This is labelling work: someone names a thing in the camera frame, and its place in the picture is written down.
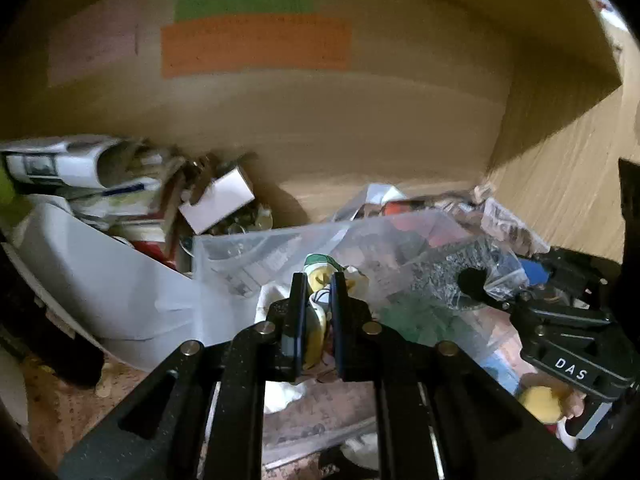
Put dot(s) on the small clear bag dark bits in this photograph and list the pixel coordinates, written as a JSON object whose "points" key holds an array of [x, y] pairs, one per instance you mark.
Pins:
{"points": [[440, 265]]}

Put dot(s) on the green paper label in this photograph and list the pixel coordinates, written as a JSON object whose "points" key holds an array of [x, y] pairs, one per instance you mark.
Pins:
{"points": [[245, 5]]}

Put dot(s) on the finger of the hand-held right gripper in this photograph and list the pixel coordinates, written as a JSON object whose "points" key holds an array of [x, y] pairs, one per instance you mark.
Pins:
{"points": [[472, 281]]}

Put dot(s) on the white curved plastic piece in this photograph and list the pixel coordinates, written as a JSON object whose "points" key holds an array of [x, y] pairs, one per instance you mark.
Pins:
{"points": [[100, 280]]}

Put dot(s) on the large cardboard box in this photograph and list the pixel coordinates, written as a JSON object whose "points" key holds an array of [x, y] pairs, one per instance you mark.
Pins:
{"points": [[350, 125]]}

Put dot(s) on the rolled printed paper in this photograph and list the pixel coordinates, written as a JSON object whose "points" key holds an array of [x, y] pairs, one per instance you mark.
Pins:
{"points": [[60, 162]]}

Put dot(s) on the red printed packet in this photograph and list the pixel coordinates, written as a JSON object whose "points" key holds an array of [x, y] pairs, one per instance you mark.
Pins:
{"points": [[405, 206]]}

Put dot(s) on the blue plastic item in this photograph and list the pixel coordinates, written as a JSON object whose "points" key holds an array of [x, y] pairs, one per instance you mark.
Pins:
{"points": [[536, 270]]}

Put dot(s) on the large clear plastic bag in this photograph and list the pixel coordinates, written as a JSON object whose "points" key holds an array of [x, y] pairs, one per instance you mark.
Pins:
{"points": [[280, 255]]}

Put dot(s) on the orange paper label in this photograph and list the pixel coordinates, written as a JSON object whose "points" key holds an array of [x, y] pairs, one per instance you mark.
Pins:
{"points": [[255, 49]]}

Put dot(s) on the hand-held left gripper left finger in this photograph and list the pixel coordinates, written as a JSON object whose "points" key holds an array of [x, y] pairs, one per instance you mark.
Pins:
{"points": [[299, 310]]}

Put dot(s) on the small white cardboard box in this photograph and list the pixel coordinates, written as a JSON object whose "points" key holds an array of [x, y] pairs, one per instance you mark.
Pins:
{"points": [[217, 200]]}

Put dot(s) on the crumpled clear wrapper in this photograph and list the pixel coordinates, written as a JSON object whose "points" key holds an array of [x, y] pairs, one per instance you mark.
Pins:
{"points": [[505, 220]]}

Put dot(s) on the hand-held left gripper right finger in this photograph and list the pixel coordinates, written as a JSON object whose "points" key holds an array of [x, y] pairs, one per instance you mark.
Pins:
{"points": [[337, 310]]}

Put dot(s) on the yellow round plush toy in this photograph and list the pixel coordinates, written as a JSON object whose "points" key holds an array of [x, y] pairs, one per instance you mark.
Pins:
{"points": [[540, 402]]}

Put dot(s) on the white yellow green plush toy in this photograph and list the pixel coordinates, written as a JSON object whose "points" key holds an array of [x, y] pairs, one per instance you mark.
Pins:
{"points": [[320, 274]]}

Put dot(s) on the pale pink paper label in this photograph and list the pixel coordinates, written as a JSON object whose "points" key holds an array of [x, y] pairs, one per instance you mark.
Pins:
{"points": [[92, 45]]}

